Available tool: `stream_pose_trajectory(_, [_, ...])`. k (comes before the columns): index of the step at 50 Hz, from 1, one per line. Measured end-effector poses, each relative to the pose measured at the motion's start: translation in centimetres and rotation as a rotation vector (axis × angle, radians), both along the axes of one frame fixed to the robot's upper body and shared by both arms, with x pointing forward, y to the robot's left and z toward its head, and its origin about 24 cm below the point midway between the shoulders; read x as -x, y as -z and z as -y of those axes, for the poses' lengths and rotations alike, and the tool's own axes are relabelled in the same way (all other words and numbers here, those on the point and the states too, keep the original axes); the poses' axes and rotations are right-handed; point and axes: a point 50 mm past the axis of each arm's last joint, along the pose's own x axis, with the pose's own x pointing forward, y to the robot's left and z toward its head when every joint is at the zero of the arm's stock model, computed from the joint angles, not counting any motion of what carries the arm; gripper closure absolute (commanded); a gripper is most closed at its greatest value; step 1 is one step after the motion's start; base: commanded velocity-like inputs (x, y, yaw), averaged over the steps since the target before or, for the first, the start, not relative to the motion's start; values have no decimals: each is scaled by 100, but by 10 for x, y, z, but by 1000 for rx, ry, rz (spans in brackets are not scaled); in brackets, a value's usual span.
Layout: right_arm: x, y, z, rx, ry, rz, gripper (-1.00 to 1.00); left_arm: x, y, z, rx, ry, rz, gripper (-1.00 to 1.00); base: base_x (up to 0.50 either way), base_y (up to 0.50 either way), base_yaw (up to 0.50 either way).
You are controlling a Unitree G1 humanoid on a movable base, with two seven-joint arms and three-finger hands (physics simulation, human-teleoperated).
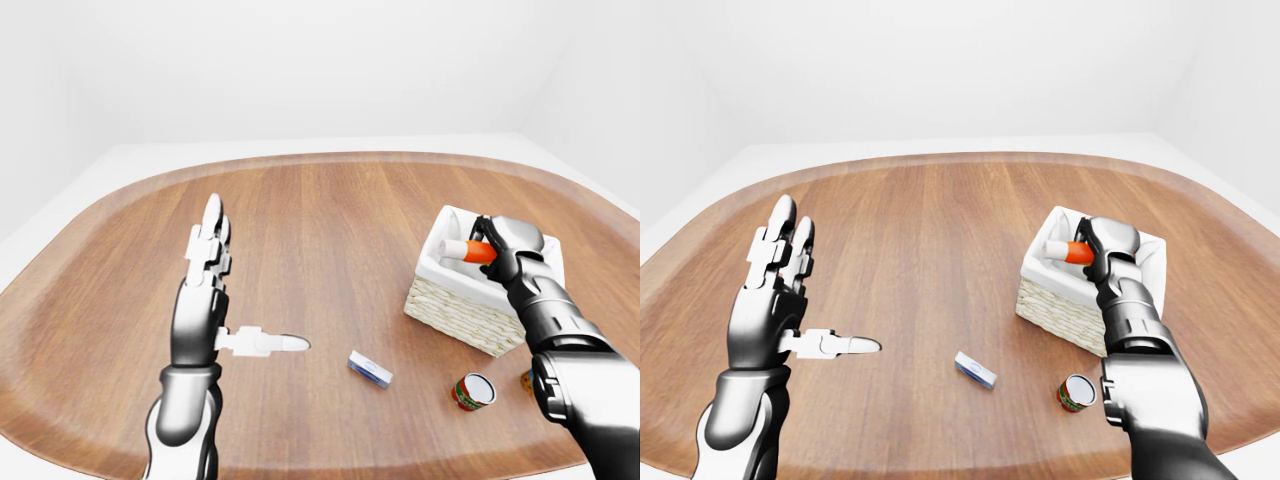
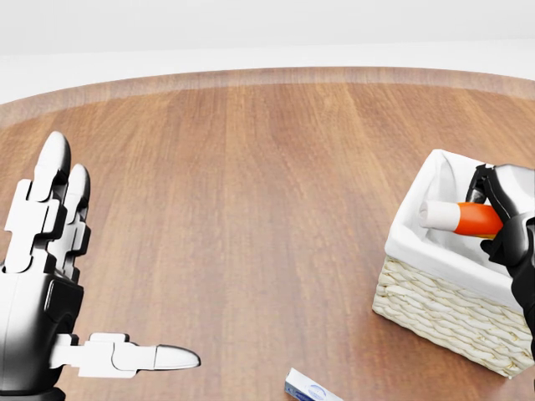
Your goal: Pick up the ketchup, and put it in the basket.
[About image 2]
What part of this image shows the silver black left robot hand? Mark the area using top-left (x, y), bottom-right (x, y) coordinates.
top-left (0, 130), bottom-right (202, 401)

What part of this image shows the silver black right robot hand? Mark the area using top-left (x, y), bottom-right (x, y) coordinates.
top-left (465, 162), bottom-right (535, 329)

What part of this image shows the woven basket white cloth liner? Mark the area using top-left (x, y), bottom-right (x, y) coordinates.
top-left (371, 149), bottom-right (535, 379)

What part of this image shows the red ketchup bottle white cap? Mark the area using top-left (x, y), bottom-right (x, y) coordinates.
top-left (419, 200), bottom-right (505, 240)

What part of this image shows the white blue printed box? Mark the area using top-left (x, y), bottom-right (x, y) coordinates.
top-left (283, 367), bottom-right (344, 401)

